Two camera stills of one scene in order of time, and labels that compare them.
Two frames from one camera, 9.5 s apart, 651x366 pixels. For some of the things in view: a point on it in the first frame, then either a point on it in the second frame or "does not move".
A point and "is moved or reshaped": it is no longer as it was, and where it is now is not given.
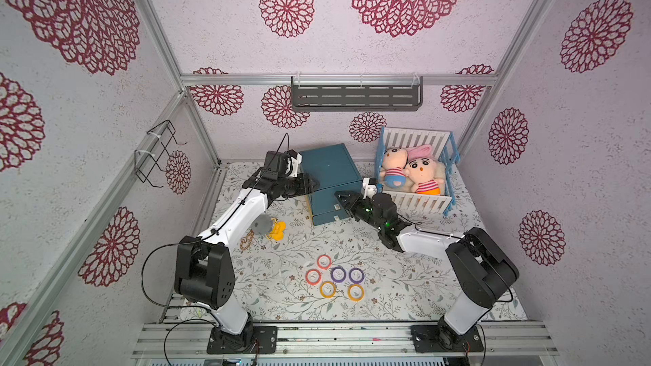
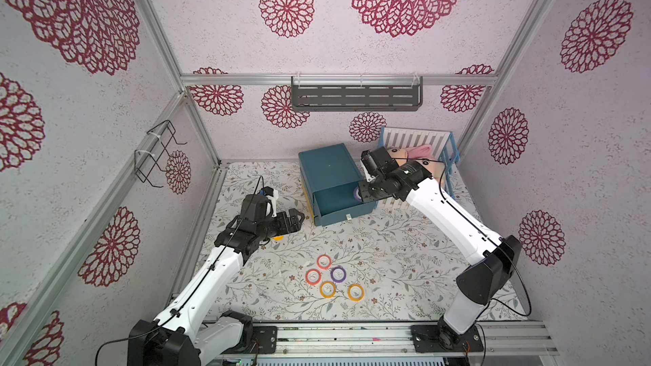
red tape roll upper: x=324 y=262 does not move
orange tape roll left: x=327 y=289 does not move
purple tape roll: x=354 y=280 is moved or reshaped
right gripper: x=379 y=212 to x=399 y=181
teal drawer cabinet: x=334 y=170 does not move
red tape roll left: x=313 y=277 does not move
